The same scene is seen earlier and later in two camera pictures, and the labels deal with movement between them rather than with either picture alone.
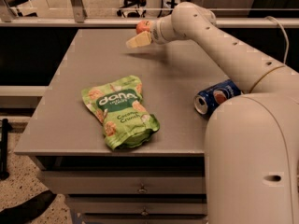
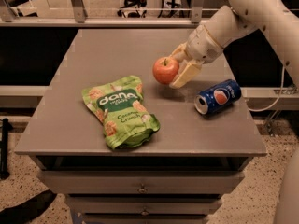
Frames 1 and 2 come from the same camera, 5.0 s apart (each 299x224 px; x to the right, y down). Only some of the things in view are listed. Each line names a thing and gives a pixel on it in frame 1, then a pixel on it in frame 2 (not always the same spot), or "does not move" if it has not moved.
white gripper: (158, 32) to (204, 48)
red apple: (143, 26) to (165, 70)
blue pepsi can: (206, 102) does not move
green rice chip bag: (120, 106) does not move
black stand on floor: (5, 175) does not move
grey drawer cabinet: (161, 181) does not move
